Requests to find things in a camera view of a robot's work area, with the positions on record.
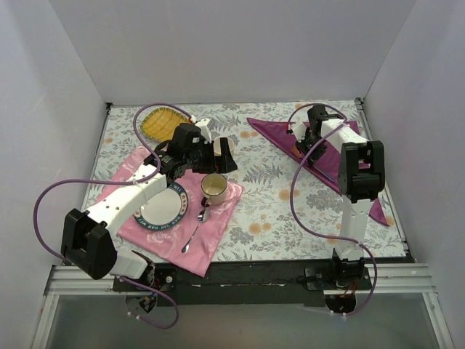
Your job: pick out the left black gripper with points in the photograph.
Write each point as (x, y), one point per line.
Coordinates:
(216, 160)

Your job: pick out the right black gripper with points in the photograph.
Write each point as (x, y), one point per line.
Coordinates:
(312, 148)

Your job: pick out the iridescent rainbow spoon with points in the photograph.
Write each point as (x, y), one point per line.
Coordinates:
(298, 154)

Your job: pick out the purple cloth napkin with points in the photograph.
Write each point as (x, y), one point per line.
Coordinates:
(275, 132)

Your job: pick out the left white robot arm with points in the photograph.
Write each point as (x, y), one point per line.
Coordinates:
(87, 239)

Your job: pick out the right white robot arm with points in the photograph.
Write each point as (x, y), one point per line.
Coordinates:
(361, 177)

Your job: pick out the pale green mug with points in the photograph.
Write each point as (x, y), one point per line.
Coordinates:
(217, 145)

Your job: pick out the cream enamel mug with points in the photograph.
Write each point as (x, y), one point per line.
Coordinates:
(214, 189)

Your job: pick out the silver spoon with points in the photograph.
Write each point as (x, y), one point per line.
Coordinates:
(201, 218)

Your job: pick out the white plate blue rim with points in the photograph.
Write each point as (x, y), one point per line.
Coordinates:
(164, 210)

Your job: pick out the yellow woven tray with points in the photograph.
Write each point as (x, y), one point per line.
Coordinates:
(161, 123)

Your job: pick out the pink floral cloth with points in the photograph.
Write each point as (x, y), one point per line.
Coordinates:
(167, 244)

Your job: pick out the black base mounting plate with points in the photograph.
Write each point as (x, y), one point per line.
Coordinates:
(250, 283)

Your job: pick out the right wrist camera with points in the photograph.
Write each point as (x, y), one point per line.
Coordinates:
(298, 130)

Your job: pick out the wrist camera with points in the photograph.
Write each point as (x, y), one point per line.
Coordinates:
(298, 130)
(205, 137)

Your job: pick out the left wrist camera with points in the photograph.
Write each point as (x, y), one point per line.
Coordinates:
(205, 137)

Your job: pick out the aluminium frame rail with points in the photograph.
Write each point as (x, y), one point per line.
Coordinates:
(62, 281)

